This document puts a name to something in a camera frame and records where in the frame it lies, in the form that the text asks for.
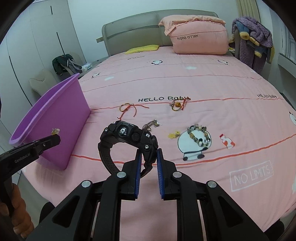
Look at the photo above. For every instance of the black digital watch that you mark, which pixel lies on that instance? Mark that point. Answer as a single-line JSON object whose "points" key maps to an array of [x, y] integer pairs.
{"points": [[120, 138]]}

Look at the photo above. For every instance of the white tissue pack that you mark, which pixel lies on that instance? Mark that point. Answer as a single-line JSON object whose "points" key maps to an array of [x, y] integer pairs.
{"points": [[86, 67]]}

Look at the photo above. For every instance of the yellow small pillow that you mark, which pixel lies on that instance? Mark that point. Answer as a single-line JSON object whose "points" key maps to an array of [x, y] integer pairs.
{"points": [[147, 48]]}

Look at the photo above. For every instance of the small yellow charm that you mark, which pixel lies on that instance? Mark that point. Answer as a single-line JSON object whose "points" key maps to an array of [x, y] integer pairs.
{"points": [[176, 134]]}

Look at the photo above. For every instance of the pink folded quilt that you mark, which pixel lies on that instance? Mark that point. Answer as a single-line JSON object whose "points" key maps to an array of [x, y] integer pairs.
{"points": [[196, 34]]}

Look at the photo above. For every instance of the left hand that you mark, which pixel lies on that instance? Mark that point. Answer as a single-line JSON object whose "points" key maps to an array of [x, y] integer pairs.
{"points": [[21, 220]]}

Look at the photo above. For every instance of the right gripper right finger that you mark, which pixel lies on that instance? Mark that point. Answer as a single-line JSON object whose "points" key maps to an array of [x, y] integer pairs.
{"points": [[167, 188]]}

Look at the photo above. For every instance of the beige chair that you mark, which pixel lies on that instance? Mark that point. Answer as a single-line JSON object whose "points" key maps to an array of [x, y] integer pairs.
{"points": [[42, 82], [74, 67]]}

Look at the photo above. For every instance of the pink bed sheet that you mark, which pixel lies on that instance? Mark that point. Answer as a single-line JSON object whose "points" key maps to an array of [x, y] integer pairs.
{"points": [[236, 128]]}

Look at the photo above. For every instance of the purple blanket pile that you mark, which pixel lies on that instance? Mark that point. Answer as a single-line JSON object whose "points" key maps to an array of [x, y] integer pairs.
{"points": [[253, 43]]}

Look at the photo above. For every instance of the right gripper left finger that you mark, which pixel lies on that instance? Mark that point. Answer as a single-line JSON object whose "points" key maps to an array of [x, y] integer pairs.
{"points": [[130, 187]]}

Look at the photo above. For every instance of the grey upholstered headboard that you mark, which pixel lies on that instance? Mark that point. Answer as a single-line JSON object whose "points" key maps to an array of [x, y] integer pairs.
{"points": [[140, 30]]}

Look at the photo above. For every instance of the dark green jacket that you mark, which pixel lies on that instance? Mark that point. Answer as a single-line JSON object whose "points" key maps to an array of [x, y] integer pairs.
{"points": [[60, 62]]}

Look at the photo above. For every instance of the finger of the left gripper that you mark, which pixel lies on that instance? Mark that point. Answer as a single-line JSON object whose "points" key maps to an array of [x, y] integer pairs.
{"points": [[46, 143]]}

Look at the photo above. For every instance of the purple plastic tub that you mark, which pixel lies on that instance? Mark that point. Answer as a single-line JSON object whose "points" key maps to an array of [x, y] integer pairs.
{"points": [[63, 109]]}

